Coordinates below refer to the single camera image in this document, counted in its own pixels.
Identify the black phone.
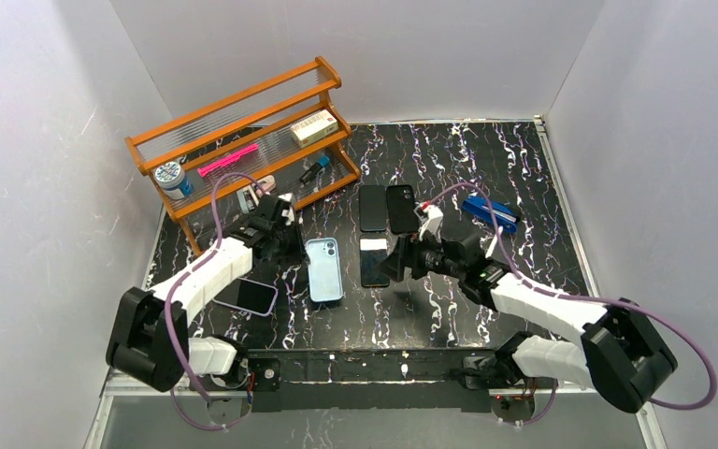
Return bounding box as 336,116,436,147
359,236,390,288
359,184,387,232

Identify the black phone case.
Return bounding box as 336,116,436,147
385,184,419,235

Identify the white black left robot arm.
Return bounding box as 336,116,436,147
105,194,305,392

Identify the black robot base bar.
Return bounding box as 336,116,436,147
207,346,537,428

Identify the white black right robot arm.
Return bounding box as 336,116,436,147
380,235,678,413

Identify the phone in purple case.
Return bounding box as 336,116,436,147
212,278,279,317

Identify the white pink tape dispenser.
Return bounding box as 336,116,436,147
237,175,276,213

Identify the blue stapler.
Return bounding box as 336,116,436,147
461,196,521,234

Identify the white pen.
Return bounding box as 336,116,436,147
485,226,503,258

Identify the black blue marker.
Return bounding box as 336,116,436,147
298,155,330,185

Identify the orange wooden shelf rack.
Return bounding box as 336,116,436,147
125,56,361,254

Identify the pink comb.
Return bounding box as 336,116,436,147
197,143,259,178

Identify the white red small box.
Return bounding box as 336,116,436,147
290,109,339,148

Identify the blue white jar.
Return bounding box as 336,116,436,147
152,161,194,200

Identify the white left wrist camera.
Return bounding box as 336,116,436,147
278,193,296,226

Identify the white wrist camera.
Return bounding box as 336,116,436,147
278,193,296,226
414,202,443,241

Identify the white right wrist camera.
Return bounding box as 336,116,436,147
414,202,443,241

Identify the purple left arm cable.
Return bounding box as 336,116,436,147
164,172,267,432

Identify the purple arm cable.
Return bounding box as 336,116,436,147
424,181,718,428
164,172,267,432

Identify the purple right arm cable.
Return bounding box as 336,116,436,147
424,181,718,428

